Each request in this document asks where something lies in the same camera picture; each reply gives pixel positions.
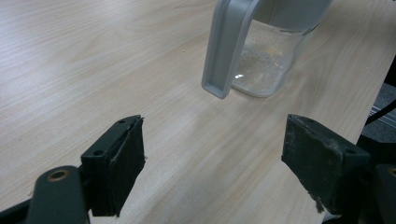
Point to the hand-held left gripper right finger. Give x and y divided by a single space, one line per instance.
323 161

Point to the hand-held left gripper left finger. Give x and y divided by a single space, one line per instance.
118 161

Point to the aluminium cross rail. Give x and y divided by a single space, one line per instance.
387 117

